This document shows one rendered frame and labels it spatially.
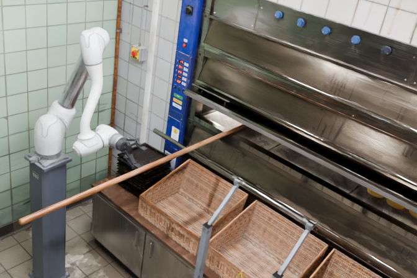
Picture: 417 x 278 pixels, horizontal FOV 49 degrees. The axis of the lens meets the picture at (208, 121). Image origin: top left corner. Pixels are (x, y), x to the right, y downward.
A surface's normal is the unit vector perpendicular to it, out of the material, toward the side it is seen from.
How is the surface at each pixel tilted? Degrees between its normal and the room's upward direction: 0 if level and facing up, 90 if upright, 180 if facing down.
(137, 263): 90
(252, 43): 70
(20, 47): 90
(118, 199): 0
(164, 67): 90
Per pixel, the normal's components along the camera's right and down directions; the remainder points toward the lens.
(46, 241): 0.13, 0.46
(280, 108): -0.57, -0.07
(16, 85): 0.73, 0.40
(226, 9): -0.66, 0.24
